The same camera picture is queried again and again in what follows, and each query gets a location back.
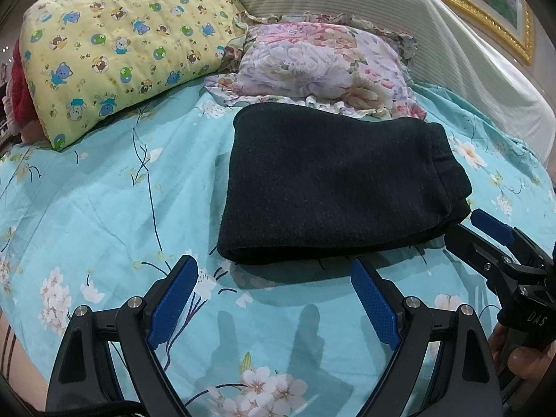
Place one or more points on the black pants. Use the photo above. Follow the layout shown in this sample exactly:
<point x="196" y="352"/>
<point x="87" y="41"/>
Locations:
<point x="325" y="182"/>

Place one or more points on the yellow printed pillow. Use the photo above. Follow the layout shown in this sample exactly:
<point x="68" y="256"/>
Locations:
<point x="108" y="52"/>

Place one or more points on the floral ruffled pillow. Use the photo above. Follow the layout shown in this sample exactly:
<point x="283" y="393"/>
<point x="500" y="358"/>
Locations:
<point x="312" y="61"/>

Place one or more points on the red cloth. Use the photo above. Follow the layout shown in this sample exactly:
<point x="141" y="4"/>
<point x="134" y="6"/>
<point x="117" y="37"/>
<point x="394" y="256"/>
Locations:
<point x="21" y="91"/>

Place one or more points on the gold framed picture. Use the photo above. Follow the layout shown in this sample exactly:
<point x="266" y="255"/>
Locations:
<point x="491" y="17"/>

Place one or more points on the turquoise floral bed sheet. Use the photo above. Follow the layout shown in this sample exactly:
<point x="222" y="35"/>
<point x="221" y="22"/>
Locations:
<point x="108" y="208"/>

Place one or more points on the white striped headboard cushion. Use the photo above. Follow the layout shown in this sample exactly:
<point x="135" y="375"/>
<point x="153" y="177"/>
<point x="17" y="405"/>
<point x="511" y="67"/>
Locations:
<point x="391" y="4"/>

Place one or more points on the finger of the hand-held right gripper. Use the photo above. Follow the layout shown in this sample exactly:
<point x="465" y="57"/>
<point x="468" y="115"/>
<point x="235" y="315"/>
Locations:
<point x="493" y="226"/>
<point x="471" y="249"/>

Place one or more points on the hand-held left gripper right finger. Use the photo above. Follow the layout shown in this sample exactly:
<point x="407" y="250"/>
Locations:
<point x="375" y="308"/>

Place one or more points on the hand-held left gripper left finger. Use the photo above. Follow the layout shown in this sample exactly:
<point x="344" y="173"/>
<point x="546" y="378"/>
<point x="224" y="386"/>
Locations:
<point x="173" y="304"/>

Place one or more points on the person's right hand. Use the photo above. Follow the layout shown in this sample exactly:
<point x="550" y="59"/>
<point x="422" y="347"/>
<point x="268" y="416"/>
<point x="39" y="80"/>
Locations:
<point x="527" y="362"/>

